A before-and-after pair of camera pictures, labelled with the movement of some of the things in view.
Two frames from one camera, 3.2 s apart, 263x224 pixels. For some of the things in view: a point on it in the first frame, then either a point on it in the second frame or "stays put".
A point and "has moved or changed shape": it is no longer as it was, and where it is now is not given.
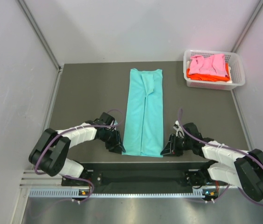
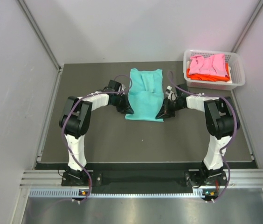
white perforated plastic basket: (213, 70) stays put
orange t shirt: (209, 77) stays put
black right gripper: (171, 146) -> (165, 111)
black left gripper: (117, 149) -> (128, 108)
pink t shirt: (214, 64) stays put
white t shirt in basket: (230, 81) stays put
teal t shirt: (143, 131) has moved or changed shape
